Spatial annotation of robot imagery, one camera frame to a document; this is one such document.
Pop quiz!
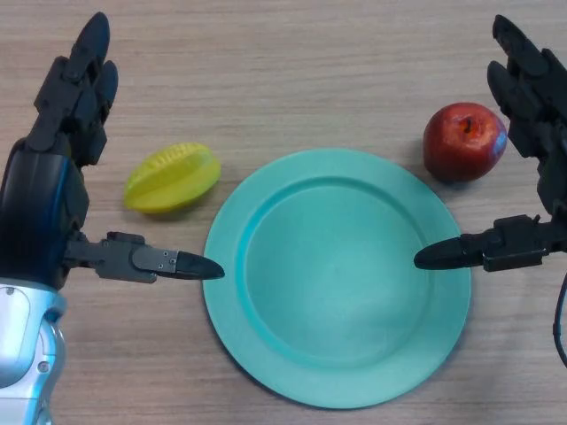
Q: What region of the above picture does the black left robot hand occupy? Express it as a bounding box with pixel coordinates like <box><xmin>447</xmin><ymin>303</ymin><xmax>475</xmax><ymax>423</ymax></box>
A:
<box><xmin>0</xmin><ymin>12</ymin><xmax>226</xmax><ymax>291</ymax></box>

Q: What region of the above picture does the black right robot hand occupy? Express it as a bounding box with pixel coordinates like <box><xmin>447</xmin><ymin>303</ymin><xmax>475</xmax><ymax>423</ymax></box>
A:
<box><xmin>413</xmin><ymin>14</ymin><xmax>567</xmax><ymax>273</ymax></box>

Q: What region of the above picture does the yellow starfruit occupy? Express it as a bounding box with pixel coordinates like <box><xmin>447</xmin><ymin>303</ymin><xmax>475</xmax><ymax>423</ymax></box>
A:
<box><xmin>122</xmin><ymin>142</ymin><xmax>222</xmax><ymax>215</ymax></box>

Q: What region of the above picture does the green round plate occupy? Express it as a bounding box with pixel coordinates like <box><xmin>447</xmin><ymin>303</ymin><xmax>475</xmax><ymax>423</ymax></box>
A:
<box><xmin>202</xmin><ymin>148</ymin><xmax>472</xmax><ymax>409</ymax></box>

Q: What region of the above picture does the red apple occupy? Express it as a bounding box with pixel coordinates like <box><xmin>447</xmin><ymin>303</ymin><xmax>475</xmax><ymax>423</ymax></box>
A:
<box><xmin>422</xmin><ymin>102</ymin><xmax>509</xmax><ymax>183</ymax></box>

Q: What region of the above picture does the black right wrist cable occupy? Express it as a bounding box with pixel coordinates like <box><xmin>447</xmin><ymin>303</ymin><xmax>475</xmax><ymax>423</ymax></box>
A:
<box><xmin>551</xmin><ymin>270</ymin><xmax>567</xmax><ymax>368</ymax></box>

